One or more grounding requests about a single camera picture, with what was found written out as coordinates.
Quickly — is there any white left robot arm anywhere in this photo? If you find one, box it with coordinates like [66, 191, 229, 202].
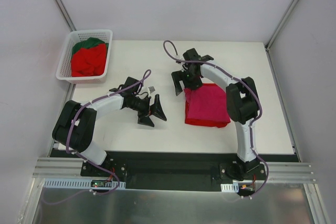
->
[52, 77, 167, 176]

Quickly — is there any red t shirt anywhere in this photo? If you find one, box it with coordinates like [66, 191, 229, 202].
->
[70, 44, 108, 77]
[185, 119, 230, 128]

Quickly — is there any white perforated plastic basket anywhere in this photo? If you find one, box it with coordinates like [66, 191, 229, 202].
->
[56, 29, 113, 84]

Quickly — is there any pink t shirt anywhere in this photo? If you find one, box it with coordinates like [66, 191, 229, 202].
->
[184, 83, 230, 121]

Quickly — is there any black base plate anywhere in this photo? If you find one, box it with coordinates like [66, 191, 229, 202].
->
[52, 150, 274, 191]

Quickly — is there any right aluminium frame post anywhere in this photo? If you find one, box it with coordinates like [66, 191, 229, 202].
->
[265, 0, 301, 52]

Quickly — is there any left aluminium frame post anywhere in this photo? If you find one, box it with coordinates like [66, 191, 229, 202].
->
[53, 0, 77, 32]

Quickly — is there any red t shirt in basket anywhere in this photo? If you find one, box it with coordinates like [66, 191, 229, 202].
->
[70, 44, 108, 77]

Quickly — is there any green t shirt in basket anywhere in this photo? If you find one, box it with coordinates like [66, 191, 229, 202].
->
[72, 37, 109, 56]

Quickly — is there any aluminium frame post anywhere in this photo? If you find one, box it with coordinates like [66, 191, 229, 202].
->
[53, 0, 77, 32]
[265, 0, 301, 52]

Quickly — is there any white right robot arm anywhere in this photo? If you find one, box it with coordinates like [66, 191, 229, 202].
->
[171, 48, 262, 179]

